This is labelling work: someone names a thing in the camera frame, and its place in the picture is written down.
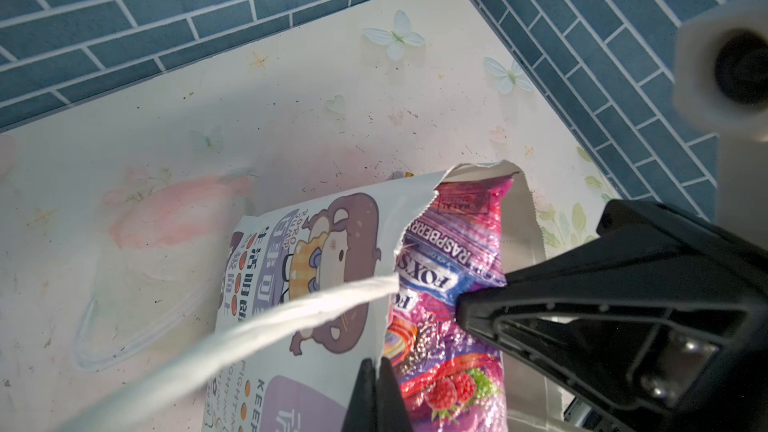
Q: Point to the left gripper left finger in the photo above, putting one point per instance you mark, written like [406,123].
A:
[361,414]

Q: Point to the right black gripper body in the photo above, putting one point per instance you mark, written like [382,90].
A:
[690,240]

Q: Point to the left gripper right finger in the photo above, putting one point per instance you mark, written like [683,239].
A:
[392,415]

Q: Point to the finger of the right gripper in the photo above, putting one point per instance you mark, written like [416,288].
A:
[671,342]

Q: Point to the purple Fox's raspberry candy bag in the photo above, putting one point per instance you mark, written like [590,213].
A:
[449,380]

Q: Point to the white patterned paper bag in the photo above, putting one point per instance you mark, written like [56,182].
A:
[306,296]

